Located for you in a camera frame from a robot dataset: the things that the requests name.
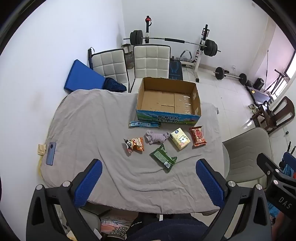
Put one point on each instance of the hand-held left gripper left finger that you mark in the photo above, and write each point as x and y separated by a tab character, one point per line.
89	183

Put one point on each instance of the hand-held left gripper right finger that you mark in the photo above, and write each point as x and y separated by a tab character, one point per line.
209	183

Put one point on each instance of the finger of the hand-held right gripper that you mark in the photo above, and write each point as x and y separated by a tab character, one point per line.
266	163
290	157

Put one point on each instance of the red snack packet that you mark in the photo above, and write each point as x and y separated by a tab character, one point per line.
197	136

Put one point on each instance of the yellow tissue pack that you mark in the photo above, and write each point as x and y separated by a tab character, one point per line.
180	139

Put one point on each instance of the green snack packet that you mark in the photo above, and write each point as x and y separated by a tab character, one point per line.
161	157

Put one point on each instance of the orange panda snack packet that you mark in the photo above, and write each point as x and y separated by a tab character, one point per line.
136	144

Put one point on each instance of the purple soft cloth toy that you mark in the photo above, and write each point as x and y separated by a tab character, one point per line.
157	137

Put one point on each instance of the long blue snack packet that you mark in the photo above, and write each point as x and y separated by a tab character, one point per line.
144	124

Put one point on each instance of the cardboard box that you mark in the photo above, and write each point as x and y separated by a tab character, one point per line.
161	102

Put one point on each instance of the person's right forearm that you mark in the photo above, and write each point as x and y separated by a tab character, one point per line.
277	222

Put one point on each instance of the beige office chair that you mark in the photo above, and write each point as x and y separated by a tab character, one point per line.
245	150

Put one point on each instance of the blue smartphone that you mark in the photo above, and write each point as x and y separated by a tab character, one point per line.
50	154

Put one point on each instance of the brown wooden chair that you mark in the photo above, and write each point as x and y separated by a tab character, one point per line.
284	109

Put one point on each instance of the printed plastic bag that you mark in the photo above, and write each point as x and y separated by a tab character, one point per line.
115	229

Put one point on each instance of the white shoes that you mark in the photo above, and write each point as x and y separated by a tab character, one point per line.
253	108

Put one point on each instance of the yellow paper note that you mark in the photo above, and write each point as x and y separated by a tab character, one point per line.
41	149

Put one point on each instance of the person's legs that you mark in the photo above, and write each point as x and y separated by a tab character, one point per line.
166	228

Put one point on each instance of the treadmill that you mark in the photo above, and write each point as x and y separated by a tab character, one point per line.
261	97

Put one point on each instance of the black speaker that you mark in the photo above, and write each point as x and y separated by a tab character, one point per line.
259	83

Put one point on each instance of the black stand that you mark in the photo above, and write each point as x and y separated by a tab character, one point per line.
281	77

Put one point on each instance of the window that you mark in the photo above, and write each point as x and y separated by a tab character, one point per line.
291	64

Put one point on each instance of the dark blue jacket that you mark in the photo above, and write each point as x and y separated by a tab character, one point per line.
113	85

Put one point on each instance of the short barbell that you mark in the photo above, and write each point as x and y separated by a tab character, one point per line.
219	73

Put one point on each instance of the blue foam mat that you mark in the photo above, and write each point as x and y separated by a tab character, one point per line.
81	78

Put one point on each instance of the black bench pad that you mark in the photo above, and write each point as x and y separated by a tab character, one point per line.
175	68

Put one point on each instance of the white quilted chair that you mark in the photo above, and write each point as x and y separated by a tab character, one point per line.
150	60
108	63

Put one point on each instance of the clear water jug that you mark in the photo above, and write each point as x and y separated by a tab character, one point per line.
130	60

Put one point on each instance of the white barbell rack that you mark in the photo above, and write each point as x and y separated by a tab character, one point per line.
201	46

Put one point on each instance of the long barbell with black plates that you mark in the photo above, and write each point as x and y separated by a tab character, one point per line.
173	40

